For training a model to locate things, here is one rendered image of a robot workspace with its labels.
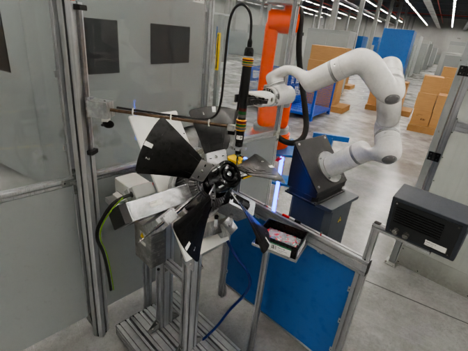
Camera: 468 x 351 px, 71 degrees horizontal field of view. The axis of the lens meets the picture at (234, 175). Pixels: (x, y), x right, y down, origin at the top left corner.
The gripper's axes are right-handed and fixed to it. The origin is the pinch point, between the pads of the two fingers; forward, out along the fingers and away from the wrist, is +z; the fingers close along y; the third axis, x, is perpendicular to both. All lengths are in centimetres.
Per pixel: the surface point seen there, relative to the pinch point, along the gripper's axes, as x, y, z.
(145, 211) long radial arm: -40, 7, 41
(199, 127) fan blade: -15.8, 19.4, 5.5
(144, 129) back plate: -20.0, 38.6, 21.5
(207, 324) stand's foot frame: -143, 15, -6
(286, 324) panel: -133, -22, -36
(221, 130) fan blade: -15.7, 10.6, 0.2
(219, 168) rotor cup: -25.9, -3.4, 13.7
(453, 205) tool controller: -26, -76, -36
